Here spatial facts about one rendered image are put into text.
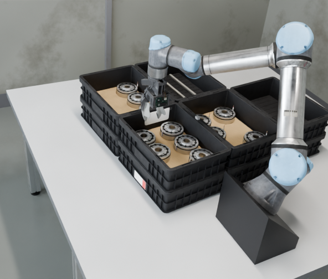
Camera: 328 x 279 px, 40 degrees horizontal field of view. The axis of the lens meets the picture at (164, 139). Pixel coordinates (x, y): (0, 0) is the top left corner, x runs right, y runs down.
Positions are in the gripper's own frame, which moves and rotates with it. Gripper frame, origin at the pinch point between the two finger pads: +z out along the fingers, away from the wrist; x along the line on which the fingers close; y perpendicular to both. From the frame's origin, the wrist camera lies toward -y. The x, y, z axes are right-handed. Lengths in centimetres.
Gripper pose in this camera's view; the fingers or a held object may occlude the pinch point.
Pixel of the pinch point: (151, 115)
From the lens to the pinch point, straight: 188.4
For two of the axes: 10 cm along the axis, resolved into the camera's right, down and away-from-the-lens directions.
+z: -0.8, 8.1, 5.8
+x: 8.9, -2.0, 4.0
